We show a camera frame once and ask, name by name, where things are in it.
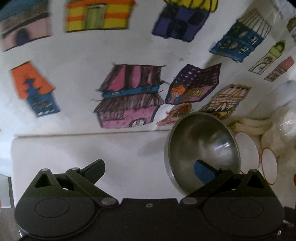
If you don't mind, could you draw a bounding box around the white printed table mat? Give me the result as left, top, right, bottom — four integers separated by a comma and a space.
11, 131, 185, 202

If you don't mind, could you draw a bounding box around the white candle rear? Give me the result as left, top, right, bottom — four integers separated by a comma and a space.
238, 118, 272, 128

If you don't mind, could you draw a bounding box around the plastic bag of white rolls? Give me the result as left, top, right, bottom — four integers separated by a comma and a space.
261, 81, 295, 158

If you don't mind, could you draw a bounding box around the white red-rimmed bowl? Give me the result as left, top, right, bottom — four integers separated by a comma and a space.
234, 132, 259, 174
260, 148, 278, 185

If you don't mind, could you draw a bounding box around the houses drawing paper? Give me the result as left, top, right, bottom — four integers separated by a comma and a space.
1, 1, 295, 144

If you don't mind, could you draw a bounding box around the deep steel bowl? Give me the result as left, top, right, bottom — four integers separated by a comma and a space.
165, 112, 240, 194

